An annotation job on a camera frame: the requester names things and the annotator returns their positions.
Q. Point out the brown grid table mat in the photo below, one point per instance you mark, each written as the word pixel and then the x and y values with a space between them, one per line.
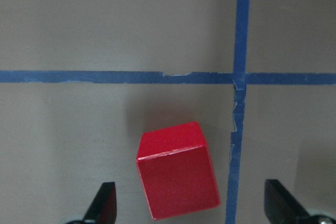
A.
pixel 61 141

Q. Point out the red wooden block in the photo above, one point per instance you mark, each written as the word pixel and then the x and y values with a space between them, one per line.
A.
pixel 176 171

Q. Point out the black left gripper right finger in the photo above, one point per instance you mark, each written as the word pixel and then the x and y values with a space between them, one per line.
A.
pixel 280 206

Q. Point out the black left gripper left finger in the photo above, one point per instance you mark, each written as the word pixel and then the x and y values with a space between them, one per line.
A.
pixel 103 208

